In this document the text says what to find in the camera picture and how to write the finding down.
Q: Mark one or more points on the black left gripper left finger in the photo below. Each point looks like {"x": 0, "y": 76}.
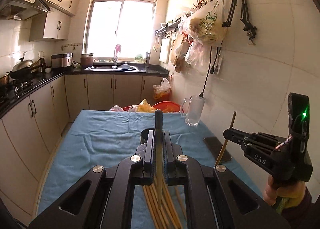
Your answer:
{"x": 149, "y": 157}

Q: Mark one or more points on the wooden chopstick on cloth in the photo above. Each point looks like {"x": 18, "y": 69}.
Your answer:
{"x": 160, "y": 214}
{"x": 176, "y": 221}
{"x": 150, "y": 206}
{"x": 180, "y": 201}

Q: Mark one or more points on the hanging white plastic bags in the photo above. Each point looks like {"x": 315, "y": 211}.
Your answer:
{"x": 188, "y": 53}

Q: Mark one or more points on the lower kitchen cabinets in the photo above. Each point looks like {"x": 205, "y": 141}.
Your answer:
{"x": 30, "y": 138}

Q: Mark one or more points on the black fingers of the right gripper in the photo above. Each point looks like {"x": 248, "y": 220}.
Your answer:
{"x": 240, "y": 137}

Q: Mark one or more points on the silver range hood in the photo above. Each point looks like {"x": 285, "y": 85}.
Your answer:
{"x": 23, "y": 9}

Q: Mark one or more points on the hanging bag of food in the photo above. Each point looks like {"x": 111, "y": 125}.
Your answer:
{"x": 205, "y": 25}

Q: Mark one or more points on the red plastic basin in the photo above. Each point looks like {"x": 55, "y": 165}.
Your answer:
{"x": 167, "y": 107}

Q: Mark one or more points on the black kitchen countertop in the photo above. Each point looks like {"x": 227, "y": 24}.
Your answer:
{"x": 39, "y": 79}

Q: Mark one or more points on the blue table cloth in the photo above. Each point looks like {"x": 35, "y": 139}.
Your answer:
{"x": 106, "y": 138}

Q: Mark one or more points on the wok with steel lid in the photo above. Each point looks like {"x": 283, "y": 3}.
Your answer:
{"x": 23, "y": 69}

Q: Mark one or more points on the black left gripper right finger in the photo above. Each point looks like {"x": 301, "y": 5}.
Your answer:
{"x": 169, "y": 160}

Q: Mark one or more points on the kitchen window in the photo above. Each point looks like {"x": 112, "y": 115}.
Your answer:
{"x": 120, "y": 29}

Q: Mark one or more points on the clear glass mug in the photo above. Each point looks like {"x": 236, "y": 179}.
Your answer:
{"x": 191, "y": 109}

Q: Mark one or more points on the steel kitchen sink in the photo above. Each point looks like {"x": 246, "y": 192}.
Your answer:
{"x": 123, "y": 67}

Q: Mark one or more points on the black round utensil holder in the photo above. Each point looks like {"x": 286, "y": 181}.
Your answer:
{"x": 144, "y": 135}

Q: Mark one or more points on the wooden chopstick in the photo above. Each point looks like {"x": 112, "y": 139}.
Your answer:
{"x": 180, "y": 201}
{"x": 223, "y": 148}
{"x": 176, "y": 221}
{"x": 160, "y": 214}
{"x": 150, "y": 206}

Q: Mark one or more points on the brown ceramic pot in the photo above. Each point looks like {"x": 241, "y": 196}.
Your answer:
{"x": 86, "y": 60}

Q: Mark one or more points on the black smartphone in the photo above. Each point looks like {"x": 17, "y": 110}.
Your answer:
{"x": 214, "y": 146}

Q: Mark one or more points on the person's right hand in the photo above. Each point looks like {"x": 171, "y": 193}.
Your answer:
{"x": 294, "y": 193}

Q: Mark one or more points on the silver rice cooker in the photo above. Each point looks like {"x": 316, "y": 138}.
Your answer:
{"x": 62, "y": 60}

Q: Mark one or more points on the yellow plastic bag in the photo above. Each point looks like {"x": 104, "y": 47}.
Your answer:
{"x": 142, "y": 107}

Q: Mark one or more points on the white bag in red bin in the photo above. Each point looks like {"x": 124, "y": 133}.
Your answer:
{"x": 162, "y": 91}

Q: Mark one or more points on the gas stove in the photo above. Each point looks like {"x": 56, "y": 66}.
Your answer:
{"x": 14, "y": 90}

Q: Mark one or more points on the wall spice shelf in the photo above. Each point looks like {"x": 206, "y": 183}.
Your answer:
{"x": 168, "y": 28}

